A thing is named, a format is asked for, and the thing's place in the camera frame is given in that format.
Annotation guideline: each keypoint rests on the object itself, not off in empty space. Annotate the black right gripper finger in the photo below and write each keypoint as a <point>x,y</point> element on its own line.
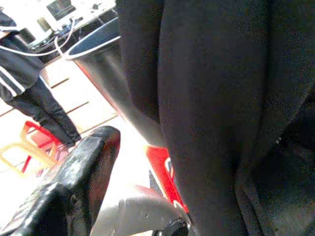
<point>73,177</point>

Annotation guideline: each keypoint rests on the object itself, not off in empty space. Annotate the black garment with white logo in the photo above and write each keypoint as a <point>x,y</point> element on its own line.
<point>221,98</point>

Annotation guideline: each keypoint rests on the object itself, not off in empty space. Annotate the red plastic stool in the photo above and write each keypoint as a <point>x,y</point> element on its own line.
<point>37,137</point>

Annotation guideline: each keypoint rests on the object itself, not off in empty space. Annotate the red plastic box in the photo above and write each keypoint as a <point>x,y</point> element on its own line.
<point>162,172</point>

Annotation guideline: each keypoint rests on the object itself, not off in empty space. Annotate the black round laundry bin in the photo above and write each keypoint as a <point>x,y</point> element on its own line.
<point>103,68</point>

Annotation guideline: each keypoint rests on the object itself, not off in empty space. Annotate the person in black tracksuit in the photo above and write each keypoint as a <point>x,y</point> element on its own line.
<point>22,68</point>

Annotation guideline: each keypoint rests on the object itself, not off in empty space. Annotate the white equipment table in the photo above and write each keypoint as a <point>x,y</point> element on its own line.
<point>81,9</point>

